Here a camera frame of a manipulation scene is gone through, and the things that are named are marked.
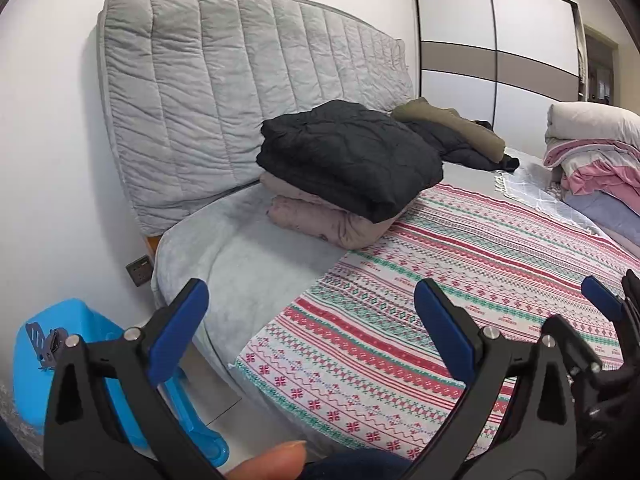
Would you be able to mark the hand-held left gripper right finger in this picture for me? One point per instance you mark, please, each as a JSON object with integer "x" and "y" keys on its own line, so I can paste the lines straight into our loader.
{"x": 447, "y": 330}

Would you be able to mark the wooden bed frame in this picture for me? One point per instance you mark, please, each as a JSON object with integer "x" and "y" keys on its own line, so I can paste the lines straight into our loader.
{"x": 150, "y": 247}

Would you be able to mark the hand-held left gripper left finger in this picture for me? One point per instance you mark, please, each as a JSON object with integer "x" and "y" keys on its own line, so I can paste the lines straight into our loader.
{"x": 180, "y": 330}

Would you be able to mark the black quilted jacket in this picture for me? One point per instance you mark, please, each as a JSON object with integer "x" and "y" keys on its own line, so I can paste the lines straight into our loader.
{"x": 350, "y": 160}

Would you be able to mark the olive and black jacket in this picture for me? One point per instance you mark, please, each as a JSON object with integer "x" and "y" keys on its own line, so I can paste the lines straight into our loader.
{"x": 465, "y": 135}

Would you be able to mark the pink floral folded quilt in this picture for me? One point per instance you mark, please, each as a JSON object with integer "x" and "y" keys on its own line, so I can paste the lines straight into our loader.
{"x": 325, "y": 220}

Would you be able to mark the white fringed quilted cloth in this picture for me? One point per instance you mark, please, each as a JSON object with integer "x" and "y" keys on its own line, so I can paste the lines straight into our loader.
{"x": 535, "y": 185}

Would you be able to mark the grey quilted headboard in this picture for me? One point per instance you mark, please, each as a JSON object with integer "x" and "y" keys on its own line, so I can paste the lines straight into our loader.
{"x": 225, "y": 85}

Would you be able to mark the blue plastic stool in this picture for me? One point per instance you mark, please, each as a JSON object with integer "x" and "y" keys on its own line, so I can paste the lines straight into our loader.
{"x": 75, "y": 315}

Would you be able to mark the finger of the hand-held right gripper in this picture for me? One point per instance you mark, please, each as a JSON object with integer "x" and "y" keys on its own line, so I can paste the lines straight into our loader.
{"x": 575, "y": 342}
{"x": 602, "y": 297}

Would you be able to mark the red green patterned blanket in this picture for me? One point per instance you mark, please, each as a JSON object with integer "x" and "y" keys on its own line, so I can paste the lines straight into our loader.
{"x": 450, "y": 250}

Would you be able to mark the white sliding door wardrobe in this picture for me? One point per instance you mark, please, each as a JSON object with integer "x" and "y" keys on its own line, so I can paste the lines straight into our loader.
{"x": 460, "y": 20}

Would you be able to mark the grey wall socket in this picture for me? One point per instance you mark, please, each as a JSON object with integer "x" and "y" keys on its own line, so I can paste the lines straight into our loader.
{"x": 139, "y": 270}

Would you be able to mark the white and pink folded quilt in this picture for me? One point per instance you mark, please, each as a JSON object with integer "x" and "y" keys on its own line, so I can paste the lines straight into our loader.
{"x": 590, "y": 120}

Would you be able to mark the blue-grey folded cloth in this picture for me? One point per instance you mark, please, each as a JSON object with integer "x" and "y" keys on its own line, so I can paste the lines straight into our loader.
{"x": 610, "y": 215}

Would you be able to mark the person's left hand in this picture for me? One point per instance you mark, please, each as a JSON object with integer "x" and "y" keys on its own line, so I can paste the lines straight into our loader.
{"x": 270, "y": 462}

